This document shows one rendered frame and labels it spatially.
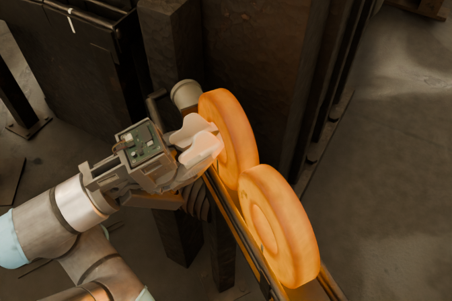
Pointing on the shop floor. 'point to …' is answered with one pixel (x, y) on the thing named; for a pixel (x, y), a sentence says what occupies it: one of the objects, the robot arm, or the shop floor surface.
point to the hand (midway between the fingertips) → (225, 132)
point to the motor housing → (184, 223)
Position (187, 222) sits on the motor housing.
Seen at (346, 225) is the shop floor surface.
